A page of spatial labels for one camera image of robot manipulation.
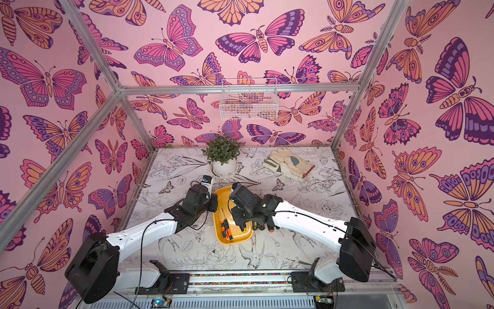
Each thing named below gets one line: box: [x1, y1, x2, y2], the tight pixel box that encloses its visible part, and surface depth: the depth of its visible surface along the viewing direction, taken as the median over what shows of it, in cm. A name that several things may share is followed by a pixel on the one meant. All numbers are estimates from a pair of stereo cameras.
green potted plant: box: [201, 133, 242, 166], surface depth 94 cm
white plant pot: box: [212, 157, 237, 176], surface depth 108 cm
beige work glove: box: [270, 148, 316, 179], surface depth 112 cm
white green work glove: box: [263, 155, 305, 181], surface depth 111 cm
